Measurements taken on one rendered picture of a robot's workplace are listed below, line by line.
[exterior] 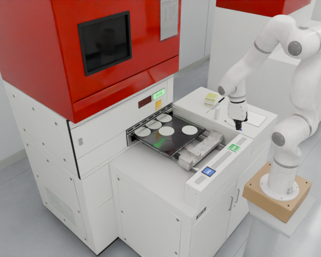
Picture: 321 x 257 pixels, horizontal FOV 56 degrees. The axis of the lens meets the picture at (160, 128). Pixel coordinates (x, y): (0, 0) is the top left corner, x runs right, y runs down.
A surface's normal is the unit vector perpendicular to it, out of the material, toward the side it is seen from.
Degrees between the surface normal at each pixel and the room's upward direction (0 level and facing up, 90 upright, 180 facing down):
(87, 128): 90
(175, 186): 0
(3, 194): 0
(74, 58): 90
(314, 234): 0
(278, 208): 90
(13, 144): 90
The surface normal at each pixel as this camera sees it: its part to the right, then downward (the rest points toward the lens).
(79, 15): 0.75, 0.38
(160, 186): 0.00, -0.82
